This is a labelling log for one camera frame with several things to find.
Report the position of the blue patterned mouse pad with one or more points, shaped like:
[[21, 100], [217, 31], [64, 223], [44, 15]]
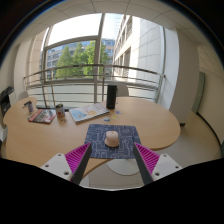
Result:
[[128, 140]]

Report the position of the small white printed can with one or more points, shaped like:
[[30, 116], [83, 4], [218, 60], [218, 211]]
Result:
[[29, 107]]

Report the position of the light illustrated magazine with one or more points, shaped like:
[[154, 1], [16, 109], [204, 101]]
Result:
[[88, 113]]

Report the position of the black printer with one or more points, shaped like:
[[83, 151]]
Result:
[[6, 100]]

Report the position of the blue square sticker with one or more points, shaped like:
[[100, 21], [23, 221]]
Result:
[[106, 119]]

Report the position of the red and black magazine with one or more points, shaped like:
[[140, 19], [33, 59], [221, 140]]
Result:
[[41, 116]]

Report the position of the metal window railing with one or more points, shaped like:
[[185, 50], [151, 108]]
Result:
[[76, 77]]

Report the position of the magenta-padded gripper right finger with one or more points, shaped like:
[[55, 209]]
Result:
[[165, 165]]

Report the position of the tall black mug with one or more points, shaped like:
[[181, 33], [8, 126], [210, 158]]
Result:
[[111, 96]]

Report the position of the small blue sticker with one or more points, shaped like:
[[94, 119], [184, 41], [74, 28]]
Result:
[[118, 112]]

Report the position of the white round table base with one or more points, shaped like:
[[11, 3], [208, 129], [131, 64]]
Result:
[[121, 167]]

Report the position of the white chair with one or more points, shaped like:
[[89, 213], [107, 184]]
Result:
[[22, 96], [123, 90]]

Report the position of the pale pink computer mouse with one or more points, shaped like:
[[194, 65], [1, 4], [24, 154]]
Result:
[[112, 139]]

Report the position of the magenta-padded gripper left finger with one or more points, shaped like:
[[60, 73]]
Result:
[[58, 165]]

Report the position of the yellow round sticker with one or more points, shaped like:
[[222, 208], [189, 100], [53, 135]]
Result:
[[114, 117]]

